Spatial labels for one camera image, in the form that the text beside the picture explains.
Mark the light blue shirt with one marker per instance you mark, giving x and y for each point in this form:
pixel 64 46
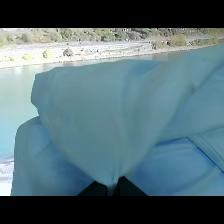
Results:
pixel 110 120

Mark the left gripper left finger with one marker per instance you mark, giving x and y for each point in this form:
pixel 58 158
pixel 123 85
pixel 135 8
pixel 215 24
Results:
pixel 95 190

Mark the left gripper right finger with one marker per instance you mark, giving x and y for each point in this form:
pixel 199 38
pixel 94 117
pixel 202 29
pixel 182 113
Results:
pixel 128 188

